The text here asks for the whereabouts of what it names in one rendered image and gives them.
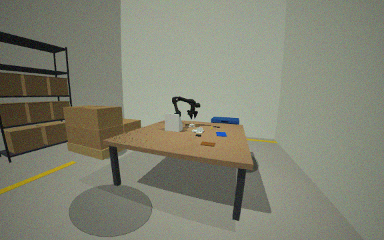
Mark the blue flat plate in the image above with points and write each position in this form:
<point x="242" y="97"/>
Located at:
<point x="222" y="134"/>

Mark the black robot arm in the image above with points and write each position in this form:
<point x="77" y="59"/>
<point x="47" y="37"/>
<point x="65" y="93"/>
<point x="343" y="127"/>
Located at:
<point x="189" y="101"/>

